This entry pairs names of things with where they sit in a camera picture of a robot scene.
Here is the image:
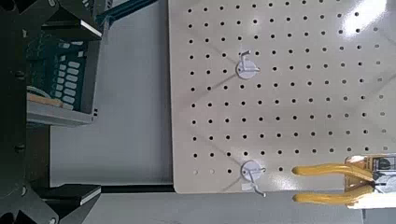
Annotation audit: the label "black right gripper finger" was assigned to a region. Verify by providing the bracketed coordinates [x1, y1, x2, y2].
[31, 183, 103, 224]
[40, 0, 103, 42]

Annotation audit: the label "tan wooden piece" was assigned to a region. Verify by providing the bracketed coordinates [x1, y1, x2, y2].
[27, 92, 75, 111]

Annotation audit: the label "white round pegboard hook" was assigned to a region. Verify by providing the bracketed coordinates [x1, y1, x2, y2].
[235, 49, 262, 80]
[240, 160, 267, 198]

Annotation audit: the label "yellow handled pliers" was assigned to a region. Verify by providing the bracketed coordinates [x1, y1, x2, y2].
[291, 163, 396, 206]

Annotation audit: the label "beige metal pegboard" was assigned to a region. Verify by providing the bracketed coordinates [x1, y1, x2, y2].
[167, 0, 396, 195]

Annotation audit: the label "pliers packaging card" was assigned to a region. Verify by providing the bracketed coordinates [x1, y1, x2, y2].
[343, 154, 396, 210]

